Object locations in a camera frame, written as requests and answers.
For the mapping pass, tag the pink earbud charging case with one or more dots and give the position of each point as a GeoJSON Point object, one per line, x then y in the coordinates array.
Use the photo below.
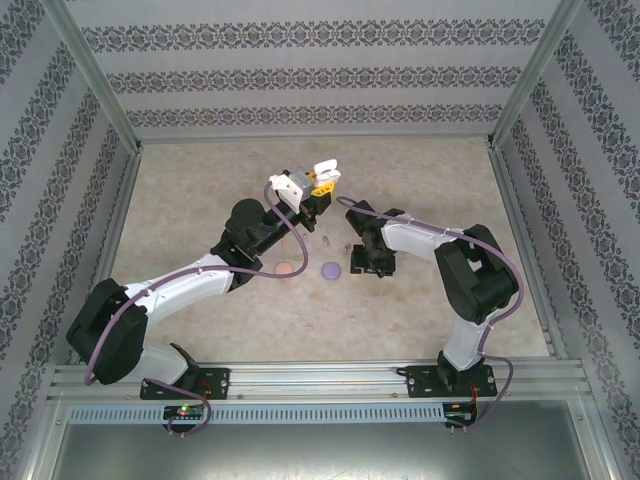
{"type": "Point", "coordinates": [283, 267]}

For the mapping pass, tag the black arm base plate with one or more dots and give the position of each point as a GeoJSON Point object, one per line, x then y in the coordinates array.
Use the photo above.
{"type": "Point", "coordinates": [217, 382]}
{"type": "Point", "coordinates": [417, 382]}

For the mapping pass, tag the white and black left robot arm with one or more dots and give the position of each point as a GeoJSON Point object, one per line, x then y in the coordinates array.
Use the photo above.
{"type": "Point", "coordinates": [185, 280]}

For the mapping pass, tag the aluminium frame side rail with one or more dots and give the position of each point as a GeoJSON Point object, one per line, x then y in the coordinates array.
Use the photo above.
{"type": "Point", "coordinates": [518, 225]}
{"type": "Point", "coordinates": [121, 200]}

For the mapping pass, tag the aluminium frame strut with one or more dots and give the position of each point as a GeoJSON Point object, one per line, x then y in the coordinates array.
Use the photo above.
{"type": "Point", "coordinates": [40, 440]}
{"type": "Point", "coordinates": [600, 440]}

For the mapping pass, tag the aluminium frame post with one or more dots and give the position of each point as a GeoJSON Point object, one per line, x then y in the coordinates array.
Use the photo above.
{"type": "Point", "coordinates": [532, 75]}
{"type": "Point", "coordinates": [96, 75]}

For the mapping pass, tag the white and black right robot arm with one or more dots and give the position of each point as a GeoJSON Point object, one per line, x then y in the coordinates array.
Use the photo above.
{"type": "Point", "coordinates": [415, 237]}

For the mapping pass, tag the white wall base strip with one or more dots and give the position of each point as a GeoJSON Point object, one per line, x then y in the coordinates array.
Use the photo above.
{"type": "Point", "coordinates": [300, 141]}

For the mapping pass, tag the purple earbud charging case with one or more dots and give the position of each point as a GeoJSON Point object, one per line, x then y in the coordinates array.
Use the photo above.
{"type": "Point", "coordinates": [331, 270]}

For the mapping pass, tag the small circuit board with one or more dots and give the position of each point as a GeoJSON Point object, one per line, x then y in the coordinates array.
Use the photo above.
{"type": "Point", "coordinates": [182, 412]}
{"type": "Point", "coordinates": [460, 415]}

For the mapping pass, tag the pink earbud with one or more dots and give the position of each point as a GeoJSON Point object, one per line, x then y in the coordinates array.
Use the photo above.
{"type": "Point", "coordinates": [285, 243]}

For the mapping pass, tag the white earbud charging case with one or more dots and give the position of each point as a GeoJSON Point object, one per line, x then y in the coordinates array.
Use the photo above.
{"type": "Point", "coordinates": [327, 172]}

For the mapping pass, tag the steel sheet panel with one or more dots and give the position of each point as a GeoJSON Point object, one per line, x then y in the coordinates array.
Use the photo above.
{"type": "Point", "coordinates": [320, 455]}

